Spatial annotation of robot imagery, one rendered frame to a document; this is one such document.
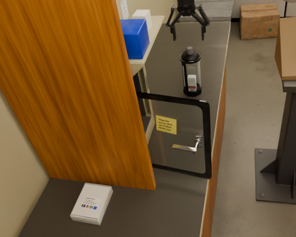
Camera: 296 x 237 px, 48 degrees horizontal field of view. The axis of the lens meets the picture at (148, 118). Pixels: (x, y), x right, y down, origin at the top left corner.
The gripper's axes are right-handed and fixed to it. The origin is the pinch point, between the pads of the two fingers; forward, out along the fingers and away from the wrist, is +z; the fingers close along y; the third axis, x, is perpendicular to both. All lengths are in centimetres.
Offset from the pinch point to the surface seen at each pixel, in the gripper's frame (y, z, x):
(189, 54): -0.2, 8.8, -1.2
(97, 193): -28, 29, -73
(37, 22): -30, -43, -65
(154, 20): -6.6, -24.1, -29.5
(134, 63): -7, -24, -58
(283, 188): 57, 126, 10
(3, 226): -58, 26, -94
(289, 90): 49, 36, 7
